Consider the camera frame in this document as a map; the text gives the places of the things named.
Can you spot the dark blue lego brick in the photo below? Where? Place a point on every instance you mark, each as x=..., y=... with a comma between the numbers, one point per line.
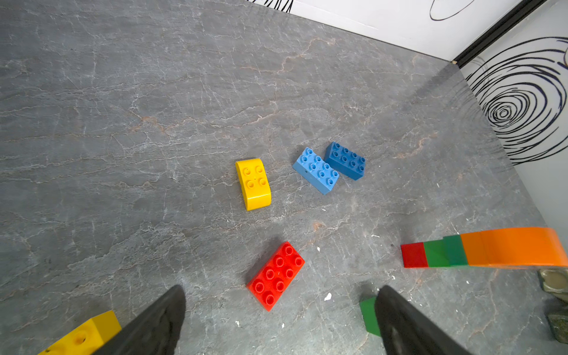
x=345, y=161

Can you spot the orange half-round lego piece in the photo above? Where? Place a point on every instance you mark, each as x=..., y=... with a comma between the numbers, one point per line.
x=523, y=247

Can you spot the glass bottle tan lid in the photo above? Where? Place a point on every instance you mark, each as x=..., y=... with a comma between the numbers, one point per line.
x=554, y=282

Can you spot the light blue lego brick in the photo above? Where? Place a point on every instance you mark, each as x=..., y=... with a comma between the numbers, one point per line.
x=316, y=171

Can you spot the red long lego brick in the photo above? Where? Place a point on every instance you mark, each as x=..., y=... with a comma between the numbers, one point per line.
x=273, y=279

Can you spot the orange long lego brick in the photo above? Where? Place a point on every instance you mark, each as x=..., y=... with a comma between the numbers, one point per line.
x=474, y=248

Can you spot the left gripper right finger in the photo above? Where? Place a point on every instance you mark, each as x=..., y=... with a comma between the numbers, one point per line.
x=405, y=330

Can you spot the glass jar green contents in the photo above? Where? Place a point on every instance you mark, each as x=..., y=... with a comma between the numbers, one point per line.
x=558, y=321

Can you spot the green small lego brick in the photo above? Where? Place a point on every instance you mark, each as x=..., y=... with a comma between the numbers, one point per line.
x=369, y=316
x=436, y=254

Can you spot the yellow small lego brick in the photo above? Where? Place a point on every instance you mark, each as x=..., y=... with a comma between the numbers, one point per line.
x=88, y=337

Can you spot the red small lego brick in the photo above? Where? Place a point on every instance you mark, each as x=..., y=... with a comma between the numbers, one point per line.
x=414, y=256

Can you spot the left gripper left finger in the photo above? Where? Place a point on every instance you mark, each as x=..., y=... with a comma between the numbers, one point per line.
x=155, y=331

